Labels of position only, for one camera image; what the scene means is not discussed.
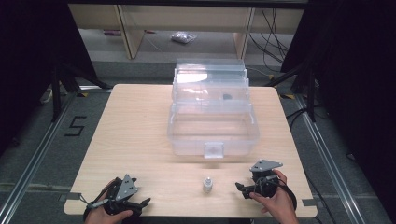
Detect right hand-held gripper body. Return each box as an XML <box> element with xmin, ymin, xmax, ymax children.
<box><xmin>249</xmin><ymin>159</ymin><xmax>284</xmax><ymax>199</ymax></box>

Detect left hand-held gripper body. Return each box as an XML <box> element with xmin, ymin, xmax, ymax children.
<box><xmin>104</xmin><ymin>174</ymin><xmax>145</xmax><ymax>217</ymax></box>

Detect small white bottle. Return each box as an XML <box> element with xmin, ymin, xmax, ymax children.
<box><xmin>202</xmin><ymin>176</ymin><xmax>214</xmax><ymax>194</ymax></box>

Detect clear plastic storage box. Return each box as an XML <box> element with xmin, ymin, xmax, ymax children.
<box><xmin>166</xmin><ymin>58</ymin><xmax>261</xmax><ymax>160</ymax></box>

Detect person's right hand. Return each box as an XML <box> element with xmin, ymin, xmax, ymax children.
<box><xmin>248</xmin><ymin>169</ymin><xmax>301</xmax><ymax>224</ymax></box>

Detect person's left hand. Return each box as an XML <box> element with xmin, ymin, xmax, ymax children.
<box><xmin>83</xmin><ymin>179</ymin><xmax>134</xmax><ymax>224</ymax></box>

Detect black tripod stand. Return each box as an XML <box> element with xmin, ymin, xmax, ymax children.
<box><xmin>50</xmin><ymin>61</ymin><xmax>114</xmax><ymax>123</ymax></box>
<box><xmin>263</xmin><ymin>61</ymin><xmax>318</xmax><ymax>123</ymax></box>

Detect dark curtain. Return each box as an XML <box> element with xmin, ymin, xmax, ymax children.
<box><xmin>280</xmin><ymin>0</ymin><xmax>396</xmax><ymax>217</ymax></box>
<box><xmin>0</xmin><ymin>0</ymin><xmax>98</xmax><ymax>157</ymax></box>

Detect beige wooden shelf unit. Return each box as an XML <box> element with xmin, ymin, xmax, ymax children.
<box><xmin>68</xmin><ymin>3</ymin><xmax>304</xmax><ymax>61</ymax></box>

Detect clear plastic bag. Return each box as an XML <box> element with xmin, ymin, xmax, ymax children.
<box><xmin>170</xmin><ymin>31</ymin><xmax>198</xmax><ymax>45</ymax></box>

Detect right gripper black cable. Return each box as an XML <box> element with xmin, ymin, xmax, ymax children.
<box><xmin>255</xmin><ymin>175</ymin><xmax>299</xmax><ymax>211</ymax></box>

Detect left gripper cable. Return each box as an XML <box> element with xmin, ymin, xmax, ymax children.
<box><xmin>78</xmin><ymin>193</ymin><xmax>110</xmax><ymax>210</ymax></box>

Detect metal floor rail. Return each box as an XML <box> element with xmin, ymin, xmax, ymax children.
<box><xmin>0</xmin><ymin>92</ymin><xmax>78</xmax><ymax>224</ymax></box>
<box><xmin>294</xmin><ymin>93</ymin><xmax>368</xmax><ymax>224</ymax></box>

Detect black floor cable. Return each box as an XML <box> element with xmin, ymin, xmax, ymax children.
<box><xmin>285</xmin><ymin>106</ymin><xmax>308</xmax><ymax>129</ymax></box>

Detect white cable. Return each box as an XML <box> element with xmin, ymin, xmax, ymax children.
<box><xmin>39</xmin><ymin>88</ymin><xmax>54</xmax><ymax>105</ymax></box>

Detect black floor cables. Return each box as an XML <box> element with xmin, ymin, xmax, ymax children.
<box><xmin>247</xmin><ymin>7</ymin><xmax>294</xmax><ymax>65</ymax></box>

